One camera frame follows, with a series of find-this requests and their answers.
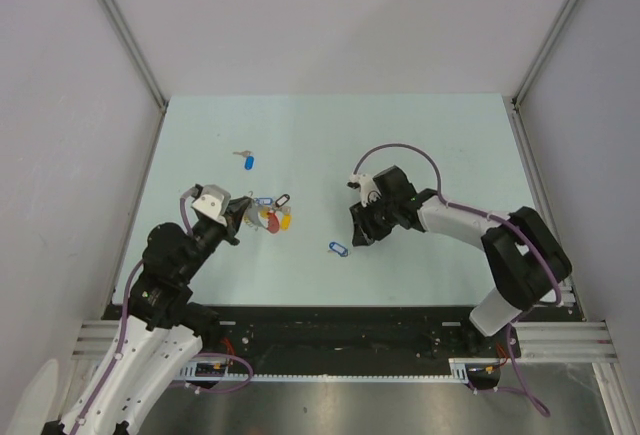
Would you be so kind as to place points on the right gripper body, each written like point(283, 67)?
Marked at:
point(378, 216)

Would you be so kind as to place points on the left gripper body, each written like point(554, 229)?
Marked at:
point(206, 237)

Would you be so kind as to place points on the red handled keyring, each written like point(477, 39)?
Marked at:
point(261, 217)

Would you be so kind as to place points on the yellow tag key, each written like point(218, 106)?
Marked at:
point(285, 219)

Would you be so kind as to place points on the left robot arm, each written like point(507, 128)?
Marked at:
point(160, 329)

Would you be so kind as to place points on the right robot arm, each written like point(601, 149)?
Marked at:
point(526, 261)

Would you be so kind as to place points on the solid blue tag key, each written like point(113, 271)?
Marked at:
point(248, 158)

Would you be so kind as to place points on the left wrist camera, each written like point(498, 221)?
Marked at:
point(212, 202)

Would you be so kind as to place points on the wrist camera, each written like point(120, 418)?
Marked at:
point(212, 202)
point(368, 190)

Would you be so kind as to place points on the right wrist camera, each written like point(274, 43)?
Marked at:
point(368, 190)

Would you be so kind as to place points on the black frame key tag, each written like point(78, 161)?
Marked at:
point(281, 204)

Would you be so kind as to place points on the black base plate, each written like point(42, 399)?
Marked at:
point(352, 340)

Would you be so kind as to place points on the right aluminium frame post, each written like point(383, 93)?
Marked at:
point(545, 50)

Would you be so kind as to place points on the aluminium frame post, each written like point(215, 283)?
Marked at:
point(132, 49)
point(545, 50)

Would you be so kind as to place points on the white cable duct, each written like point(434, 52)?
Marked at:
point(453, 371)

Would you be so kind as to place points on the left aluminium frame post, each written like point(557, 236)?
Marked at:
point(132, 49)

